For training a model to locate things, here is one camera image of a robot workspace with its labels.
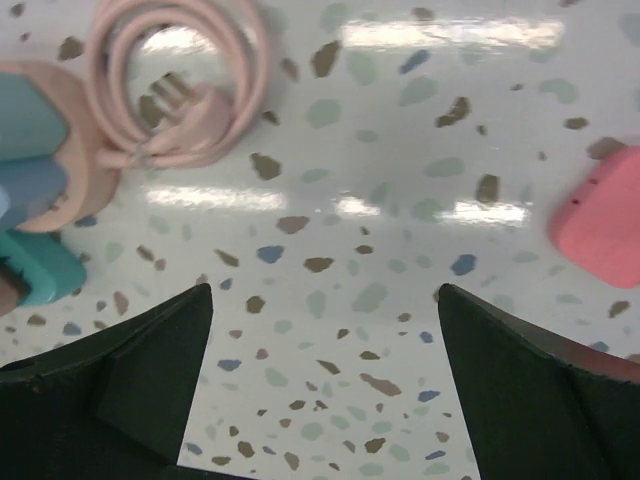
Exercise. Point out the teal triangular power strip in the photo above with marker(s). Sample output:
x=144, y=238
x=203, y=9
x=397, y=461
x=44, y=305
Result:
x=39, y=267

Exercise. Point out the brownish pink plug adapter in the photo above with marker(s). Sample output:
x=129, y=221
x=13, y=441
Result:
x=13, y=290

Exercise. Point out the green plug adapter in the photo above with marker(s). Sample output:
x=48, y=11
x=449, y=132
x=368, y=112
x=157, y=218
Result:
x=30, y=125

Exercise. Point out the light blue plug adapter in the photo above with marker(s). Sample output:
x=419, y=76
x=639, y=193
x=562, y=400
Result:
x=29, y=187

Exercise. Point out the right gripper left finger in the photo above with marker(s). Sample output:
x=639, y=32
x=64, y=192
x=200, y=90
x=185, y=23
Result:
x=113, y=405

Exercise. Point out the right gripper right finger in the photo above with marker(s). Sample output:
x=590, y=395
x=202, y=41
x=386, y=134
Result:
x=538, y=405

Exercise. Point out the pink round power strip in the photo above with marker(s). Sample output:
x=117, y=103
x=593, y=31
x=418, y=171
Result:
x=90, y=186

